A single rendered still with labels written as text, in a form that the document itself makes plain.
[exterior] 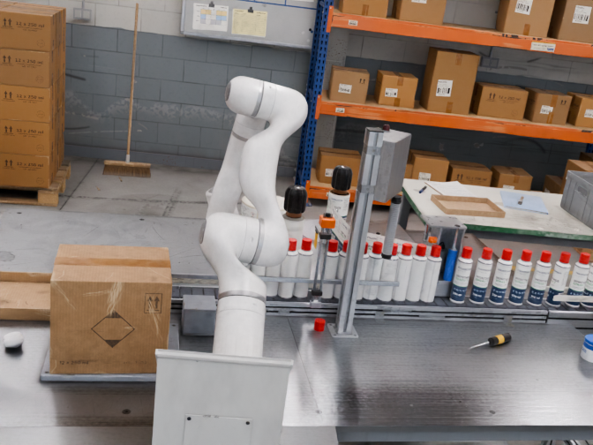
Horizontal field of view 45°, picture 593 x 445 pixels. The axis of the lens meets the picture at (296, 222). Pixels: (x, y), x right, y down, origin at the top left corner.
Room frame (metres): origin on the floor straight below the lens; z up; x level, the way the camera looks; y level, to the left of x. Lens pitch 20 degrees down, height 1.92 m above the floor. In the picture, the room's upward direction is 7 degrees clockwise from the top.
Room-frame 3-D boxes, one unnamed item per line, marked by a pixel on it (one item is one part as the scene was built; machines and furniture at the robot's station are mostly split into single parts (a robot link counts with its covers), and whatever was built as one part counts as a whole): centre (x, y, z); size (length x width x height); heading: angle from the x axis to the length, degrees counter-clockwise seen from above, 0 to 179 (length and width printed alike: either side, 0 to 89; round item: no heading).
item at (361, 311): (2.23, -0.12, 0.85); 1.65 x 0.11 x 0.05; 102
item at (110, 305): (1.76, 0.47, 0.99); 0.30 x 0.24 x 0.27; 104
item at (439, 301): (2.23, -0.12, 0.86); 1.65 x 0.08 x 0.04; 102
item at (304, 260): (2.21, -0.04, 0.98); 0.05 x 0.05 x 0.20
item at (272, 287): (2.19, 0.06, 0.98); 0.05 x 0.05 x 0.20
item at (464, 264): (2.33, -0.60, 0.98); 0.05 x 0.05 x 0.20
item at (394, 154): (2.17, -0.24, 1.38); 0.17 x 0.10 x 0.19; 157
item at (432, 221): (2.41, -0.51, 1.14); 0.14 x 0.11 x 0.01; 102
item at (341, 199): (2.85, -0.16, 1.04); 0.09 x 0.09 x 0.29
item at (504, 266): (2.36, -0.74, 0.98); 0.05 x 0.05 x 0.20
